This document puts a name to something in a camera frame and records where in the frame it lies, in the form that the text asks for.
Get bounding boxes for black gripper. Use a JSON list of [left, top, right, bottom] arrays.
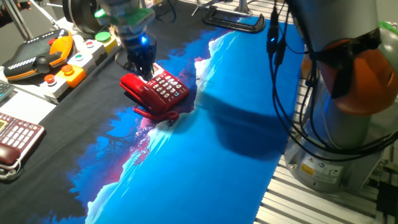
[[123, 26, 157, 81]]

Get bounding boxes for red telephone handset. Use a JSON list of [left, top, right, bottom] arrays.
[[119, 73, 167, 114]]

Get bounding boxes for red telephone base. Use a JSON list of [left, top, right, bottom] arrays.
[[119, 62, 190, 121]]

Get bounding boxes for maroon desk telephone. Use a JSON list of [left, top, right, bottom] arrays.
[[0, 112, 46, 170]]

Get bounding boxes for yellow box big green button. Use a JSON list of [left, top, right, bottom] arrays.
[[95, 31, 119, 54]]

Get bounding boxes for white box small red button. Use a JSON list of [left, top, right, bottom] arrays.
[[79, 39, 108, 62]]

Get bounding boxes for white box green button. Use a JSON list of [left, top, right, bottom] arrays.
[[67, 52, 96, 74]]

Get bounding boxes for orange box orange button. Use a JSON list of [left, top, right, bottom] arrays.
[[55, 64, 87, 88]]

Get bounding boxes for black filament spool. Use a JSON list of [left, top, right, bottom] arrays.
[[62, 0, 106, 35]]

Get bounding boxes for white box red mushroom button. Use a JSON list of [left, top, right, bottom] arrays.
[[39, 73, 70, 103]]

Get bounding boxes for black C-clamp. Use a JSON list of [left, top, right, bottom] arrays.
[[202, 5, 266, 34]]

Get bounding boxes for black and orange teach pendant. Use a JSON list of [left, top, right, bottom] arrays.
[[2, 28, 75, 82]]

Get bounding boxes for thin white stand leg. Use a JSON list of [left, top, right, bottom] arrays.
[[29, 0, 60, 27]]

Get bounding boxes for blue and black printed cloth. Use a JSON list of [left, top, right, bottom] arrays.
[[0, 0, 305, 224]]

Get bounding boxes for white paper sheet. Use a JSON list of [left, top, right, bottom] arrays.
[[0, 90, 57, 125]]

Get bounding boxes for thick grey stand leg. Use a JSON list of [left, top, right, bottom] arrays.
[[1, 0, 34, 41]]

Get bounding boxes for black computer keyboard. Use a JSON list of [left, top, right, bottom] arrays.
[[0, 80, 15, 102]]

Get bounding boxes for person in dark clothes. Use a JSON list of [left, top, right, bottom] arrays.
[[0, 0, 32, 27]]

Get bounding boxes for large open cardboard box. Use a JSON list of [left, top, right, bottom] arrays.
[[300, 52, 315, 85]]

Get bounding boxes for red coiled phone cord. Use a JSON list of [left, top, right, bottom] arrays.
[[132, 105, 180, 122]]

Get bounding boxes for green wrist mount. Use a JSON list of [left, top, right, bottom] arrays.
[[95, 7, 155, 27]]

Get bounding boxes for metal frame pole with clamp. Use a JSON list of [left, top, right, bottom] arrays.
[[234, 0, 252, 16]]

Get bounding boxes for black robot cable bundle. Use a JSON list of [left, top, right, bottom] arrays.
[[266, 0, 398, 162]]

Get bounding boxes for grey coiled phone cord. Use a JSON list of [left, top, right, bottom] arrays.
[[0, 158, 22, 181]]

